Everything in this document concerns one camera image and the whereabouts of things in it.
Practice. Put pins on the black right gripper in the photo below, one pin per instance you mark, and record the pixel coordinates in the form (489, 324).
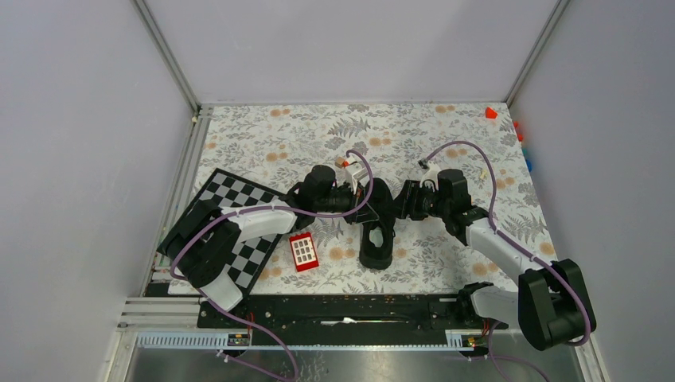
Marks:
(407, 202)

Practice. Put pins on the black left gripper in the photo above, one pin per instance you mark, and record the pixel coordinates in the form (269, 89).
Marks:
(365, 214)

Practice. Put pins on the black sneaker shoe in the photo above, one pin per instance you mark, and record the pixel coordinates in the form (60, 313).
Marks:
(377, 237)

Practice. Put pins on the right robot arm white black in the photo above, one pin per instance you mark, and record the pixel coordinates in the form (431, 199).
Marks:
(551, 305)

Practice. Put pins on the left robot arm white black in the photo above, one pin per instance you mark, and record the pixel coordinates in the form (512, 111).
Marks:
(317, 196)

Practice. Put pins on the small wooden cube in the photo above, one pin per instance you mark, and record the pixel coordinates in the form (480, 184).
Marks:
(340, 162)

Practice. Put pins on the red toy calculator block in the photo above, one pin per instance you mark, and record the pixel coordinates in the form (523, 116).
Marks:
(303, 251)

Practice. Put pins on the red triangular block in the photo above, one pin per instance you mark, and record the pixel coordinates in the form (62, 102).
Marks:
(490, 113)

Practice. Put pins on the floral patterned table mat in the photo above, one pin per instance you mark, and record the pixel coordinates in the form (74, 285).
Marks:
(276, 146)

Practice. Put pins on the black white chessboard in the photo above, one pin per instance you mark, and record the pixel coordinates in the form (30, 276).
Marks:
(224, 249)

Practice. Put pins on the orange red toy piece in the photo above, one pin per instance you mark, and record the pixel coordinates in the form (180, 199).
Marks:
(518, 130)

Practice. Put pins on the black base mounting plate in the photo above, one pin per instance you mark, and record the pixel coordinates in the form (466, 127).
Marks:
(317, 313)

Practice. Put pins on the grey slotted cable duct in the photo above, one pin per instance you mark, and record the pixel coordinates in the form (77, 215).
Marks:
(417, 340)

